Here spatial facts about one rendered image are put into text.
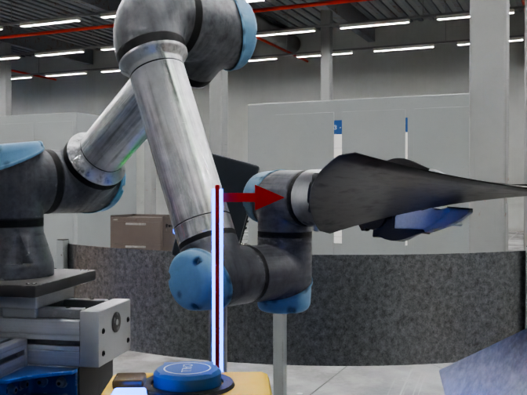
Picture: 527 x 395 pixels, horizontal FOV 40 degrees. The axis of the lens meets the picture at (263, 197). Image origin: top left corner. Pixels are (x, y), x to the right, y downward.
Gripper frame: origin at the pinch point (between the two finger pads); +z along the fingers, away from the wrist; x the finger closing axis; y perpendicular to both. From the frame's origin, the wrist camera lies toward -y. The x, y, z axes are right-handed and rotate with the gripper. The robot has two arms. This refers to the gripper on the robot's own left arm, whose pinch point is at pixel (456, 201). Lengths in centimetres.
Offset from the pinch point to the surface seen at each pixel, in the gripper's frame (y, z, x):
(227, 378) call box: -36.3, 10.9, 13.9
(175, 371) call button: -39.6, 10.2, 13.4
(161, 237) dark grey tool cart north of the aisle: 329, -597, 21
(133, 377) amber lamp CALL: -41.2, 8.4, 14.1
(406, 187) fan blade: -11.0, 2.4, -0.3
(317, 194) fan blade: -15.3, -4.9, 0.9
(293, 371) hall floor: 258, -302, 94
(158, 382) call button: -40.5, 9.9, 14.1
